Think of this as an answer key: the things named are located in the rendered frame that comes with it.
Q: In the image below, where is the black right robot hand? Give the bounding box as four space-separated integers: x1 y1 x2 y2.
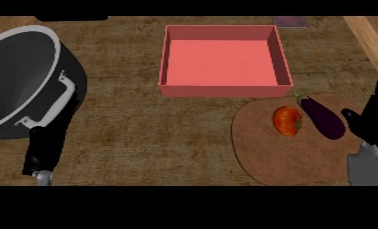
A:
341 82 378 148

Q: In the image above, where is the red orange tomato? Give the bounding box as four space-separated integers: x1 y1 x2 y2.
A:
271 105 304 138

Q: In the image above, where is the brown wooden cutting board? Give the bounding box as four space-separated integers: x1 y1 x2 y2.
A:
230 92 366 187

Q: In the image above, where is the red cardboard box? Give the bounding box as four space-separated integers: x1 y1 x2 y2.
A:
156 24 295 99

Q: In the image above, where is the dark purple eggplant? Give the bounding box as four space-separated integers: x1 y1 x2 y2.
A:
292 93 348 141

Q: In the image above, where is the flat purple object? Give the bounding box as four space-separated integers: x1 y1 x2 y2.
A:
271 15 310 29

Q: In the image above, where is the black appliance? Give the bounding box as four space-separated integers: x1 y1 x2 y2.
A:
35 15 109 23

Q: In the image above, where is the dark grey saucepan black handle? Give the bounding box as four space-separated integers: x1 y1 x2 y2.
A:
0 24 88 187

